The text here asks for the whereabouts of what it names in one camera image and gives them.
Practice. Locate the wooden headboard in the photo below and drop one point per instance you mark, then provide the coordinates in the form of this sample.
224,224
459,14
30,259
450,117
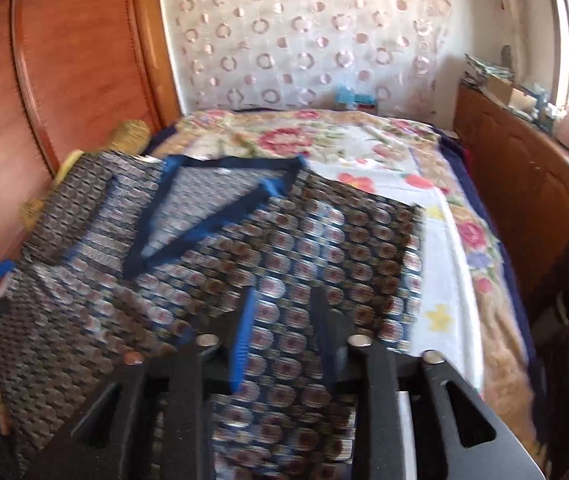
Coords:
74,50

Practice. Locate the dark blue patterned garment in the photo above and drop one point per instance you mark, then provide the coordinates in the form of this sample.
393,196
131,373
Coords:
284,255

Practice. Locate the gold embroidered pillow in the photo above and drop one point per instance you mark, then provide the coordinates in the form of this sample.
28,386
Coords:
129,134

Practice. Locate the stack of papers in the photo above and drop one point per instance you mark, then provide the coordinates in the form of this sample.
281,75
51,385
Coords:
484,67

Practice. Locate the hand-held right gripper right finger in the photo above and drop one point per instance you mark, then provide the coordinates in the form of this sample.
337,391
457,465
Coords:
329,340

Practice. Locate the yellow cloth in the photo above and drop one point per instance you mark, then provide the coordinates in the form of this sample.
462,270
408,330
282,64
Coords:
68,162

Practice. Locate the open cardboard box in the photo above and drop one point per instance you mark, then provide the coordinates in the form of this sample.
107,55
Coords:
499,89

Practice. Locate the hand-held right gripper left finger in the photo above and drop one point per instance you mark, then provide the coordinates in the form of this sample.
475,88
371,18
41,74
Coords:
244,340

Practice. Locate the wooden side cabinet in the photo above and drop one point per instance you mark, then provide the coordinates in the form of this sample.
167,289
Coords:
519,170

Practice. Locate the cardboard box with blue item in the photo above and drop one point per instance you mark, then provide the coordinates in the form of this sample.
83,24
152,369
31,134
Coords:
354,99

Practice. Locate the blue plastic bag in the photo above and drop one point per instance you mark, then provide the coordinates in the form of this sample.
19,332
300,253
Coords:
539,99

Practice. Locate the white small box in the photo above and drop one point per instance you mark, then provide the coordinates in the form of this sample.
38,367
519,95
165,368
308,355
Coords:
521,102

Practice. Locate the floral bed blanket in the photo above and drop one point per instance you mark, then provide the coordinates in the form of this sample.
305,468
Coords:
284,135

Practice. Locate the circle pattern sheer curtain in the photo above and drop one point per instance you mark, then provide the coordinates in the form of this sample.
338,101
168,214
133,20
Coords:
304,40

